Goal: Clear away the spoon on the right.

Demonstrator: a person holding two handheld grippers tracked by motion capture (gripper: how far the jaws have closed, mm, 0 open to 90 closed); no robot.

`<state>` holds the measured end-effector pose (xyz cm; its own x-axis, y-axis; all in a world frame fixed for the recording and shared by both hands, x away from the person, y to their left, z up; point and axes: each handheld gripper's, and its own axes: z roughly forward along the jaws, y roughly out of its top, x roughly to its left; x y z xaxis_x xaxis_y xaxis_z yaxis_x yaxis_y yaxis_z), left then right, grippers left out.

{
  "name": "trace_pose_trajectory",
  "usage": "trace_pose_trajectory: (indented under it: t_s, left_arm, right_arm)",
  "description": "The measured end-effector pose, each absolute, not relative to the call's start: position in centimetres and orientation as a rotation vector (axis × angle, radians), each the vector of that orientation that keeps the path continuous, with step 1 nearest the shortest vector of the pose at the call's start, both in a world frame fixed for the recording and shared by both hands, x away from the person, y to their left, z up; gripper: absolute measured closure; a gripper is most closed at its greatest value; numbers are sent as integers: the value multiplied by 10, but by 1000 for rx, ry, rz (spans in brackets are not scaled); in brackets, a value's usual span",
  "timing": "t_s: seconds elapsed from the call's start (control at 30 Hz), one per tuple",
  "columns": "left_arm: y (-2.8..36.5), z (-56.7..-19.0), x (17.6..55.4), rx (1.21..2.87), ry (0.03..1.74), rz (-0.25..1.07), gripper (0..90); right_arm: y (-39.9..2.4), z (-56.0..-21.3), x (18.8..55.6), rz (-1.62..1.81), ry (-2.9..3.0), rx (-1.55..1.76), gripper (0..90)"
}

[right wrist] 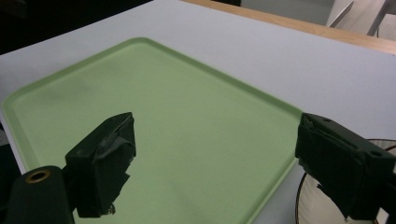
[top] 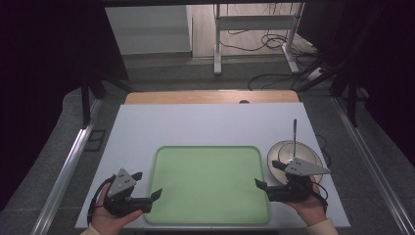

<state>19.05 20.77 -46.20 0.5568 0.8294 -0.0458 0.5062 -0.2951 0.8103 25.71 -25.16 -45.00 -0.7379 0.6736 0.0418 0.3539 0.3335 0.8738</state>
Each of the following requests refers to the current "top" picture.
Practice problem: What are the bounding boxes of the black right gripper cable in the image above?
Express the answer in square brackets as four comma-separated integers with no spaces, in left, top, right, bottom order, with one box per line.
[309,180,329,213]

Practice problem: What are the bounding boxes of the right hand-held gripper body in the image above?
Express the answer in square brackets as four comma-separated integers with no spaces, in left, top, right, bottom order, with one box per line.
[265,158,332,204]

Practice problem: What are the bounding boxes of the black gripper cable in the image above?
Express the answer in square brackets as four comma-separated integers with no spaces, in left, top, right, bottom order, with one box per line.
[86,174,117,227]
[309,180,329,213]

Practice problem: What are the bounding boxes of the white table board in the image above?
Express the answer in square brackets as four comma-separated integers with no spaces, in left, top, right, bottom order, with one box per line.
[74,102,351,230]

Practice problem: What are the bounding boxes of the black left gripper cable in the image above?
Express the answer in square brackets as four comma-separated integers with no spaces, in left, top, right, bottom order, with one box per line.
[86,174,117,227]

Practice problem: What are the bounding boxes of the person's right hand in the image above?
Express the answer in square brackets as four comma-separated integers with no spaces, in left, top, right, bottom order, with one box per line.
[282,175,328,227]

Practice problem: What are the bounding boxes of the green tray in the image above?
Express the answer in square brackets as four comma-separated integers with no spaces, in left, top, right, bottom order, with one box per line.
[144,145,272,226]

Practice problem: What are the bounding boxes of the wooden table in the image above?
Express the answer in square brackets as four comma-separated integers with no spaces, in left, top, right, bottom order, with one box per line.
[124,90,300,106]

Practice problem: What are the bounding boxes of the black floor outlet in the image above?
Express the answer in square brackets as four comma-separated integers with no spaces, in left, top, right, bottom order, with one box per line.
[83,129,108,153]

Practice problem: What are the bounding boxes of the white power strip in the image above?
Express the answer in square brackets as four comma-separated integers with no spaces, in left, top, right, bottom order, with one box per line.
[305,67,326,82]

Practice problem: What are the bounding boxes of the white desk frame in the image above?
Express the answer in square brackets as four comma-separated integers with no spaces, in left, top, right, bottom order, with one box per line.
[212,2,306,76]

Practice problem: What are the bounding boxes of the person's left hand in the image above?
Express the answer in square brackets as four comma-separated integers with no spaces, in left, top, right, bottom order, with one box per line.
[90,182,145,235]

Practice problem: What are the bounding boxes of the white cabinet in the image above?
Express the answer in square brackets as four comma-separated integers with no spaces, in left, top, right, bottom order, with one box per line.
[104,5,194,56]

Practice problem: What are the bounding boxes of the silver metal rail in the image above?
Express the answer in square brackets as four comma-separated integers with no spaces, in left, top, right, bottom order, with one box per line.
[29,98,105,235]
[331,97,415,235]

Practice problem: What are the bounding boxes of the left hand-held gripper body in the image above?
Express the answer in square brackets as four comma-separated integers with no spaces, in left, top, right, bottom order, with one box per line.
[103,167,154,218]

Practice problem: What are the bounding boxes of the metal spoon with dark handle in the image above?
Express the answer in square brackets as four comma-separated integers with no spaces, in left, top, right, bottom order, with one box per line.
[292,118,299,162]

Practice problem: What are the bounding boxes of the black metal stand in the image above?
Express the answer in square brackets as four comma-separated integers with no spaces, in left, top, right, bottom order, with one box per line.
[79,72,135,129]
[298,57,370,128]

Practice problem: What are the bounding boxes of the dark curtain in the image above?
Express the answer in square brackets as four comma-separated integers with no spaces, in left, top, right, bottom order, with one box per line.
[0,0,129,212]
[296,0,415,168]

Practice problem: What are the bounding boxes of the black floor cables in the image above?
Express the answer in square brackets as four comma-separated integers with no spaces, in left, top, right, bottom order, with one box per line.
[217,29,322,92]

